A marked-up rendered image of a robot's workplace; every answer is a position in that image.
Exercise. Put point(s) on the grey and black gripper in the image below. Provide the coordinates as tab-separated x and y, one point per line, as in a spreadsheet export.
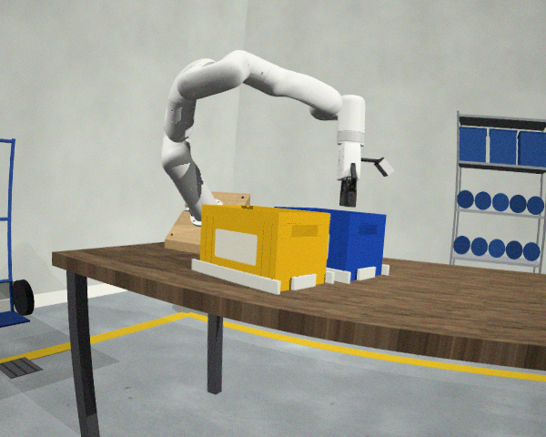
348	170

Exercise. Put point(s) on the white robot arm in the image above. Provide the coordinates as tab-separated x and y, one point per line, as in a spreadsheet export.
216	77

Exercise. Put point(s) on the blue divided crate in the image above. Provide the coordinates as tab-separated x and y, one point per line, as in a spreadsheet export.
350	247

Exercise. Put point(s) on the yellow plastic crate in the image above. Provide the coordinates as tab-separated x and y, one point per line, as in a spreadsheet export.
262	241

